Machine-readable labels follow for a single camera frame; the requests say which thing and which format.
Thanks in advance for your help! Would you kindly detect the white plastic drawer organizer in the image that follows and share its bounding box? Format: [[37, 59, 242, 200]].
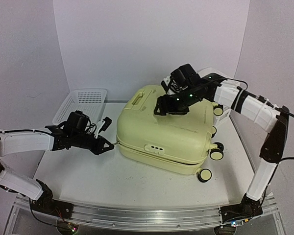
[[198, 67, 241, 128]]

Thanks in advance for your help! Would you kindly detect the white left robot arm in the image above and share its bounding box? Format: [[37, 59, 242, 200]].
[[0, 125, 114, 214]]

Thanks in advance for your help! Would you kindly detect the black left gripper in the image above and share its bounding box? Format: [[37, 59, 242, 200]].
[[72, 131, 114, 156]]

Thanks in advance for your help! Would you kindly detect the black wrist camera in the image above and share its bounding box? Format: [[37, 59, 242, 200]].
[[63, 110, 90, 135], [170, 64, 200, 91]]

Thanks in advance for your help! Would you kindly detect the pale green hard-shell suitcase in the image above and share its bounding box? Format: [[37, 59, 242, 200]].
[[116, 85, 224, 183]]

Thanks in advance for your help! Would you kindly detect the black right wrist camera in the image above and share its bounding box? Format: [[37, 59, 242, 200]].
[[170, 64, 200, 91]]

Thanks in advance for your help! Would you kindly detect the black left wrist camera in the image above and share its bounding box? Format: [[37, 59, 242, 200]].
[[63, 110, 90, 135]]

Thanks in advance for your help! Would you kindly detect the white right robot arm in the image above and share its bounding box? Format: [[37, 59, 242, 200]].
[[154, 73, 294, 218]]

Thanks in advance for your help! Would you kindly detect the white perforated plastic basket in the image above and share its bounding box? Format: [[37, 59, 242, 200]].
[[52, 89, 107, 125]]

